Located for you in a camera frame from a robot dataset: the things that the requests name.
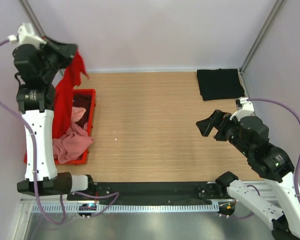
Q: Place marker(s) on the folded black t shirt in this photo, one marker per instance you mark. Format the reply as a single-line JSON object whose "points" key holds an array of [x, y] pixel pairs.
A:
{"points": [[219, 84]]}

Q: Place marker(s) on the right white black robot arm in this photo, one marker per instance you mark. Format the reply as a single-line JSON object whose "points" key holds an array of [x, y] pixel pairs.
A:
{"points": [[250, 136]]}

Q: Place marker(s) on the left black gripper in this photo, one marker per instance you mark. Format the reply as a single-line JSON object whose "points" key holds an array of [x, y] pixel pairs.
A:
{"points": [[67, 49]]}

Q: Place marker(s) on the dark maroon t shirt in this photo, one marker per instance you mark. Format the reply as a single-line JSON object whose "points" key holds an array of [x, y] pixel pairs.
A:
{"points": [[83, 100]]}

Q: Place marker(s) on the red t shirt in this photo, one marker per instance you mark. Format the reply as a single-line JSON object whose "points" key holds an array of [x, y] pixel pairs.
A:
{"points": [[70, 80]]}

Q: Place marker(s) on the aluminium frame post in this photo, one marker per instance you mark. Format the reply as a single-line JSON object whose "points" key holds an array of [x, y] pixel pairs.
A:
{"points": [[32, 17], [275, 10]]}

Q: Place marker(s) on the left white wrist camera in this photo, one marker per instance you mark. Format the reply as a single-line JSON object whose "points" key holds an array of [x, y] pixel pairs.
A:
{"points": [[26, 35]]}

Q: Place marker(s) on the light pink t shirt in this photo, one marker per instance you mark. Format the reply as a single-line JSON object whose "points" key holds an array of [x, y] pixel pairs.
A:
{"points": [[79, 116]]}

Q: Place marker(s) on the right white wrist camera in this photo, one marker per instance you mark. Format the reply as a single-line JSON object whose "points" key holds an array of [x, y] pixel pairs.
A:
{"points": [[244, 108]]}

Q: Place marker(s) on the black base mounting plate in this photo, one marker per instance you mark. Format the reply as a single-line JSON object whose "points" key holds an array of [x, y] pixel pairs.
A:
{"points": [[160, 193]]}

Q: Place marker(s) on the left aluminium frame post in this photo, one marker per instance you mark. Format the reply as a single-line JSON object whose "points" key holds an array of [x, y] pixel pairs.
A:
{"points": [[32, 17]]}

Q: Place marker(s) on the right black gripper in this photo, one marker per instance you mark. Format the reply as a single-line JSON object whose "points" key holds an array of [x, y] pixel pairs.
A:
{"points": [[221, 119]]}

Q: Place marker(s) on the dusty pink t shirt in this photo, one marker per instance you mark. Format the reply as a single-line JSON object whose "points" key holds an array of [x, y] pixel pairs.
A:
{"points": [[72, 144]]}

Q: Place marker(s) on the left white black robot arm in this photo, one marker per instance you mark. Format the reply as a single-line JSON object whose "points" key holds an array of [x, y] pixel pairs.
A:
{"points": [[35, 98]]}

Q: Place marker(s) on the white slotted cable duct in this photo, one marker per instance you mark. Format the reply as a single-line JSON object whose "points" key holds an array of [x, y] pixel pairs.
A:
{"points": [[89, 208]]}

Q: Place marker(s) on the right aluminium frame post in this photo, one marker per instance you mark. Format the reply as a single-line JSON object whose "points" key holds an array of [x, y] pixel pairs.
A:
{"points": [[275, 10]]}

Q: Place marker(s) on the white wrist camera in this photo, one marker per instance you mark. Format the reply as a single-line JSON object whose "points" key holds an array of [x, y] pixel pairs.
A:
{"points": [[244, 108], [26, 35]]}

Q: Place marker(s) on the red plastic bin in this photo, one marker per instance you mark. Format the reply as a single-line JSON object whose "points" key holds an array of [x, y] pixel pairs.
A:
{"points": [[62, 120]]}

